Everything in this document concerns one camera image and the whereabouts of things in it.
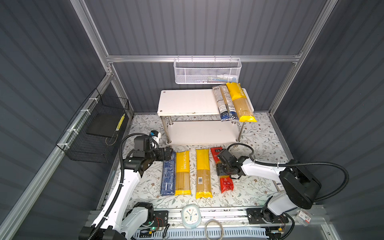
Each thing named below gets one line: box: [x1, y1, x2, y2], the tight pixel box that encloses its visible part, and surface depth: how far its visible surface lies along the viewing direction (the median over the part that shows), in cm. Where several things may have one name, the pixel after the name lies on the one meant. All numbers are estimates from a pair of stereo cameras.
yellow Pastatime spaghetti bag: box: [175, 150, 191, 196], surface depth 88 cm
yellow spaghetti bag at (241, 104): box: [226, 82, 257, 122], surface depth 76 cm
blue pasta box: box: [161, 151, 176, 196], surface depth 86 cm
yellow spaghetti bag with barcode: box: [195, 148, 213, 199], surface depth 87 cm
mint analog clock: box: [181, 204, 202, 229], surface depth 74 cm
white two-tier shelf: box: [157, 89, 245, 145], surface depth 87 cm
